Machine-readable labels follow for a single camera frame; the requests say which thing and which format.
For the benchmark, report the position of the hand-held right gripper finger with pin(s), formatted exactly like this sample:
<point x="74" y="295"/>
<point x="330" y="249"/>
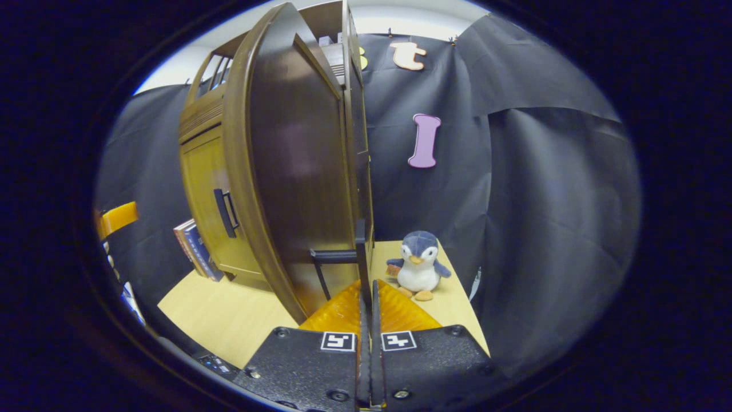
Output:
<point x="364" y="366"/>
<point x="376" y="366"/>

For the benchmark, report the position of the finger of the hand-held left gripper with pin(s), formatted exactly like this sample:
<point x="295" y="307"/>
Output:
<point x="117" y="218"/>

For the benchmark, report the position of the wooden shoe cabinet door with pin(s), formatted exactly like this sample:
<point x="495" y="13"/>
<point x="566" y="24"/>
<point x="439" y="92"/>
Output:
<point x="286" y="171"/>
<point x="200" y="189"/>

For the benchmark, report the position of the wooden shoe cabinet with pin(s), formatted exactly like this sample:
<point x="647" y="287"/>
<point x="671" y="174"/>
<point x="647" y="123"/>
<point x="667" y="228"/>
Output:
<point x="200" y="123"/>

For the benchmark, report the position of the red cover book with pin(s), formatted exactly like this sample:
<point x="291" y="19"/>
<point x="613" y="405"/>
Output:
<point x="186" y="243"/>
<point x="179" y="240"/>

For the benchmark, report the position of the blue cover book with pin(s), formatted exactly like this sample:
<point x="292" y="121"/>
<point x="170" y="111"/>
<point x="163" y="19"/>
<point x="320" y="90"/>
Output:
<point x="203" y="254"/>

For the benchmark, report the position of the penguin plush toy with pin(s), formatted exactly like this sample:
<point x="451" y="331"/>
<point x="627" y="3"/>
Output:
<point x="418" y="269"/>

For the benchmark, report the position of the wooden drawer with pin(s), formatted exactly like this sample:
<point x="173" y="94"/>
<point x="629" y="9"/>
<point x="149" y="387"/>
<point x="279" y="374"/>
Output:
<point x="206" y="98"/>

